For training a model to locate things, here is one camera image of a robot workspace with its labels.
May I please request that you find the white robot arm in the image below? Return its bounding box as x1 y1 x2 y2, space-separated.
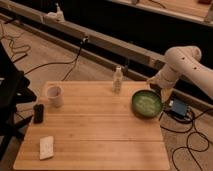
147 46 213 102

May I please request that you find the white sponge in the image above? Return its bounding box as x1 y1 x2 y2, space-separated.
39 136 54 160

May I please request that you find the long wooden beam rail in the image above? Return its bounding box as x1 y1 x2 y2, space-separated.
0 0 213 116

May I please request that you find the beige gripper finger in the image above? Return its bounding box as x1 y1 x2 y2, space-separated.
161 89 172 102
146 77 157 85

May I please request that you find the small black box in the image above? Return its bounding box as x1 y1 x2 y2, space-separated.
33 104 44 124

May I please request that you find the green ceramic bowl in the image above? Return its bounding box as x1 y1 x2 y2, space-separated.
131 90 164 118

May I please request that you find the white object on rail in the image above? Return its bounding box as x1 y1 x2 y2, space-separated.
46 3 65 22

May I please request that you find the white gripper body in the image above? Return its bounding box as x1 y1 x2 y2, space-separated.
154 74 174 89

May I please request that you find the white paper cup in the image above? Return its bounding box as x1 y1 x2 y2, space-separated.
46 86 64 108

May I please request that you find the clear plastic bottle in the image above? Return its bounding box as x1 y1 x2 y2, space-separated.
113 66 123 93

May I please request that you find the blue electronic box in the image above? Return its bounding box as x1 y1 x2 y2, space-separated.
169 99 188 118

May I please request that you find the black chair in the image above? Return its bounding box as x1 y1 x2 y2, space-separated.
0 42 37 161

